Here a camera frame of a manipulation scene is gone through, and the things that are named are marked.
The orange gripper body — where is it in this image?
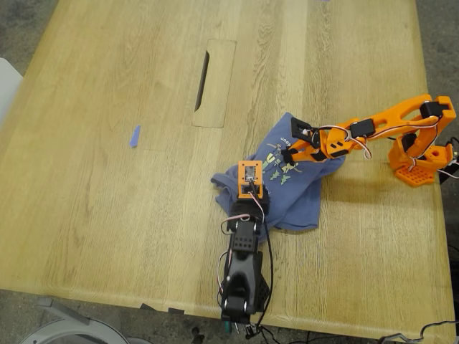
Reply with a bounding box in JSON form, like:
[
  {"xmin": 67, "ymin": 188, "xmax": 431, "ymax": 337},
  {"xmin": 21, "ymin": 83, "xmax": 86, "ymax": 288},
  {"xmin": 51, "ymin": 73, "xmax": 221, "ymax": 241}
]
[{"xmin": 310, "ymin": 125, "xmax": 355, "ymax": 162}]

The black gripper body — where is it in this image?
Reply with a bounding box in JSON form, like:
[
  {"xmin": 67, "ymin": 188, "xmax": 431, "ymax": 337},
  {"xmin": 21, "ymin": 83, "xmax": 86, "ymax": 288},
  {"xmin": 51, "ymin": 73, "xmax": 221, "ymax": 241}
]
[{"xmin": 228, "ymin": 194, "xmax": 271, "ymax": 222}]

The black floor cable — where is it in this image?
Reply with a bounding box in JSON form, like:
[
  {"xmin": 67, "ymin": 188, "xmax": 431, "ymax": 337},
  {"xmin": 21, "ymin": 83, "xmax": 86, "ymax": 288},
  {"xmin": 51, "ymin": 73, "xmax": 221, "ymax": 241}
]
[{"xmin": 379, "ymin": 320, "xmax": 459, "ymax": 344}]

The blue printed T-shirt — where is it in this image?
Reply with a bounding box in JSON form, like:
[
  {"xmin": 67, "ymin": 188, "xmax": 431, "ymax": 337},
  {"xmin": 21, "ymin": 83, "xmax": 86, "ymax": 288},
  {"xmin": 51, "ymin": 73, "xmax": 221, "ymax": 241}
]
[{"xmin": 209, "ymin": 112, "xmax": 347, "ymax": 232}]

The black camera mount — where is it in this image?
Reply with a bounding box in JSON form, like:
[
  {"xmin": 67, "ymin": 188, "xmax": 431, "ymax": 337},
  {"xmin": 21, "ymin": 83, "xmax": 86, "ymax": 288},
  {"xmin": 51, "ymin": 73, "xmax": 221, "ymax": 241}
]
[{"xmin": 289, "ymin": 117, "xmax": 313, "ymax": 140}]

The long black camera cable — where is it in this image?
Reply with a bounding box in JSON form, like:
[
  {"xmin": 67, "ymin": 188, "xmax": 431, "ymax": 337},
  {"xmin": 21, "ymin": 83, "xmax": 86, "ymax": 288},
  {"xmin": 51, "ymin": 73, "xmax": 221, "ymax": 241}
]
[{"xmin": 249, "ymin": 181, "xmax": 275, "ymax": 340}]

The blue tape strip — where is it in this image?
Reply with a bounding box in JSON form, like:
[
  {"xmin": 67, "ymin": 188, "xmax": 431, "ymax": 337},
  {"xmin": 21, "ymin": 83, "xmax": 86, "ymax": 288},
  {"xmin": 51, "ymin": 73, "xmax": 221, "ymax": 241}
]
[{"xmin": 128, "ymin": 124, "xmax": 141, "ymax": 149}]

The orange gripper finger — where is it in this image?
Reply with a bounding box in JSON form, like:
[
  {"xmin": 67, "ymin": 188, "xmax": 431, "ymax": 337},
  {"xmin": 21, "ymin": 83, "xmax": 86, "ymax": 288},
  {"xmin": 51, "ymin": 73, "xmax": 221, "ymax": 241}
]
[
  {"xmin": 285, "ymin": 137, "xmax": 319, "ymax": 156},
  {"xmin": 280, "ymin": 149, "xmax": 323, "ymax": 167}
]

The orange camera mount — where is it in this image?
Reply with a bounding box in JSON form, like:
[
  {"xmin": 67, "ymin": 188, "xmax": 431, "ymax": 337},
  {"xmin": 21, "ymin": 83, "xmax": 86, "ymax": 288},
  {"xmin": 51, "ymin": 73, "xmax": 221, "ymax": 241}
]
[{"xmin": 237, "ymin": 160, "xmax": 265, "ymax": 199}]

